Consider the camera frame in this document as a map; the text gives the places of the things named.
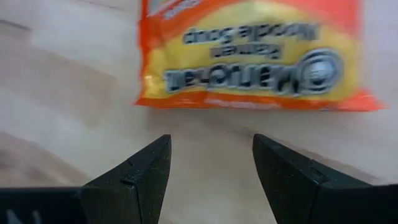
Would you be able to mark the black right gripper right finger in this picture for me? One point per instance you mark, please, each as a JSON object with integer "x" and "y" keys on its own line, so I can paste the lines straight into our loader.
{"x": 289, "y": 186}

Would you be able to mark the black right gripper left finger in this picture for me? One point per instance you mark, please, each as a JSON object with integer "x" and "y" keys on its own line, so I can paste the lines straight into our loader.
{"x": 140, "y": 186}

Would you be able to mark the orange Maruchan ramen pack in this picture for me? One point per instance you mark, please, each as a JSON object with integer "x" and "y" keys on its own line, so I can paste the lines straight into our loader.
{"x": 248, "y": 62}

